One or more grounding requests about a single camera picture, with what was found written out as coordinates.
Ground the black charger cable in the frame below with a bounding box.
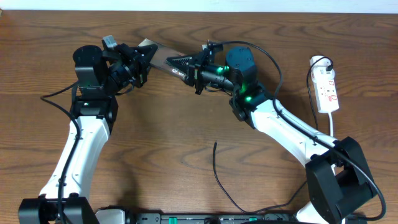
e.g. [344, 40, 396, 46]
[212, 56, 335, 215]

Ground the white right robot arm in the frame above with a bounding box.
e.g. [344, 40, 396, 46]
[165, 46, 381, 223]

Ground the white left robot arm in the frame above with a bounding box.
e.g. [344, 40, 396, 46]
[18, 37, 158, 223]

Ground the white USB charger adapter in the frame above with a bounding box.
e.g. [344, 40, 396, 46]
[309, 55, 335, 80]

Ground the white power strip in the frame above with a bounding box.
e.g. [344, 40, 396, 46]
[311, 67, 339, 114]

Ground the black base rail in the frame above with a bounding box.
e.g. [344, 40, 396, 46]
[136, 213, 298, 224]

